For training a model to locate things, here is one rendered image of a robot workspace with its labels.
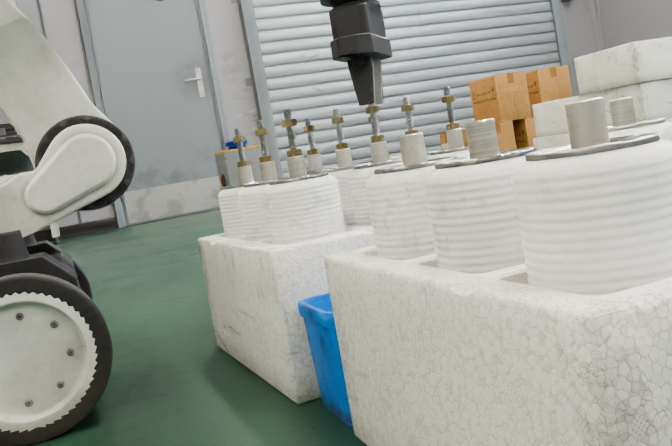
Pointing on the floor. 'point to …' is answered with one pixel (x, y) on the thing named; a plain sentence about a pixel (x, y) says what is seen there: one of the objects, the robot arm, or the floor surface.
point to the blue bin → (326, 354)
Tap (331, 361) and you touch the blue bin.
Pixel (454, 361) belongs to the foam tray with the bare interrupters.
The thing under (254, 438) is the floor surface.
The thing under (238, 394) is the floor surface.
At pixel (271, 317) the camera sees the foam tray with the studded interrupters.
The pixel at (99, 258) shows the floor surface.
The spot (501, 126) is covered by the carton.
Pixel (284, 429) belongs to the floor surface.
